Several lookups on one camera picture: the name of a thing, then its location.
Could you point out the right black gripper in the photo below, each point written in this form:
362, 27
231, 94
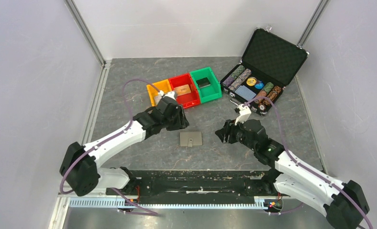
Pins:
228, 129

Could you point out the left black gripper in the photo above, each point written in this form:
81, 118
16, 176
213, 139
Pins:
182, 122

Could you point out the grey card holder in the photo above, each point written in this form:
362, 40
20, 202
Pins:
190, 139

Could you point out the tan card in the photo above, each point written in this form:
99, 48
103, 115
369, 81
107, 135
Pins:
182, 90

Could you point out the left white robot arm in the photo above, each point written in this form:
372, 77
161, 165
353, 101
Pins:
82, 169

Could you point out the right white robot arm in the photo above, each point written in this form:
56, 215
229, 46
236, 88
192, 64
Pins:
344, 205

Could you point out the silver card in yellow bin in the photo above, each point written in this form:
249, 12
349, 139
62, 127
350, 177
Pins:
157, 99

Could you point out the blue playing card deck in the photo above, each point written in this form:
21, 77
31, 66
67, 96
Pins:
245, 93

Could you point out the green plastic bin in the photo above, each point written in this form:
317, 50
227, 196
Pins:
210, 93

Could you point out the yellow plastic bin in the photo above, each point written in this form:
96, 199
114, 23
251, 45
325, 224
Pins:
163, 86

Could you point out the purple poker chip row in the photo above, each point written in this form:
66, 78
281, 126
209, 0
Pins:
231, 84

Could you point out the blue dealer button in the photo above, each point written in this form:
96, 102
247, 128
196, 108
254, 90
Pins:
259, 85

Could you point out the yellow dealer button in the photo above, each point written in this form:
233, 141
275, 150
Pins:
251, 81

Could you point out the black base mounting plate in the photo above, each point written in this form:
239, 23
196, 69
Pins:
198, 186

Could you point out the green poker chip row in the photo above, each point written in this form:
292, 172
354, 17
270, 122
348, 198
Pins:
239, 70

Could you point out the brown poker chip row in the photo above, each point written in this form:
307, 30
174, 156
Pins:
270, 91

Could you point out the black poker chip case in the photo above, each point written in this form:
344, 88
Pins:
270, 59

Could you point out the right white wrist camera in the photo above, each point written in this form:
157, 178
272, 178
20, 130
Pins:
244, 113

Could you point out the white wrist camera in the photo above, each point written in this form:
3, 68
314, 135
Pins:
244, 113
171, 94

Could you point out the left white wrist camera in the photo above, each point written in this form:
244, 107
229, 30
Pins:
171, 94

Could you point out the right aluminium frame post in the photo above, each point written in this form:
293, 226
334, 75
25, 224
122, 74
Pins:
312, 22

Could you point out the aluminium frame post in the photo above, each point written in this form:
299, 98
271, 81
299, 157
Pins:
85, 31
312, 22

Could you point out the left aluminium frame post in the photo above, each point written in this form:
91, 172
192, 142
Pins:
85, 31

